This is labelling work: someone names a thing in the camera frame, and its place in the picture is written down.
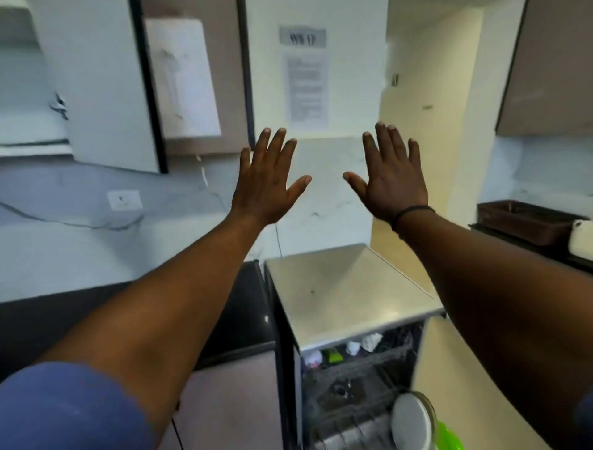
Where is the black wrist band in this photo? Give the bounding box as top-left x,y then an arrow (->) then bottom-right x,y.
390,205 -> 436,232

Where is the green plastic item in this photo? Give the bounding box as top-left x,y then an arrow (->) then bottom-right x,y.
433,420 -> 465,450

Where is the beige wall cabinet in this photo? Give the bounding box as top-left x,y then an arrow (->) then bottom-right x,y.
139,0 -> 254,156
495,0 -> 593,137

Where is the white paper sheet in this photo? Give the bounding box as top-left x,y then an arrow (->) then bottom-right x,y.
145,18 -> 222,141

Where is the person's right forearm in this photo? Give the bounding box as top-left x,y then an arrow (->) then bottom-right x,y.
394,210 -> 593,450

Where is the white appliance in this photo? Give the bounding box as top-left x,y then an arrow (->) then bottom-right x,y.
568,220 -> 593,261

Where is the brown plastic tray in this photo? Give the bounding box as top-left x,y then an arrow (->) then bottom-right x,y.
477,200 -> 590,247

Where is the printed paper notice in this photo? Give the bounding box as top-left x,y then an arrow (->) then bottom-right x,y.
284,53 -> 330,130

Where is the grey label sign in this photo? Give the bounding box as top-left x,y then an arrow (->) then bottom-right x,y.
279,25 -> 327,48

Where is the person's left forearm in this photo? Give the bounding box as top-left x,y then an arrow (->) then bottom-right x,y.
35,212 -> 266,441

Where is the blue shirt sleeve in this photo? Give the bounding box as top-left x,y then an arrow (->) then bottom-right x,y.
0,362 -> 157,450

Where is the person's left hand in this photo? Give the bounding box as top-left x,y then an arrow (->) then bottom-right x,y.
230,127 -> 312,228

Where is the white round plate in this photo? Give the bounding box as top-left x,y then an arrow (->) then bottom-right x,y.
390,392 -> 438,450

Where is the dishwasher rack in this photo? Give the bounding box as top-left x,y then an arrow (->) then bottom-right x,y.
303,325 -> 423,450

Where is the silver dishwasher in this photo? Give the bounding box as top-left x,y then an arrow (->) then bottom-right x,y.
265,243 -> 446,450

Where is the white wall socket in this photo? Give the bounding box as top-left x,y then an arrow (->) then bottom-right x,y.
107,189 -> 143,212

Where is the person's right hand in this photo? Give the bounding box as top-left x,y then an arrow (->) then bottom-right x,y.
343,122 -> 429,224

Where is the white cabinet door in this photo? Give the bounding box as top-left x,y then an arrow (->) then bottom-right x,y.
26,0 -> 169,175

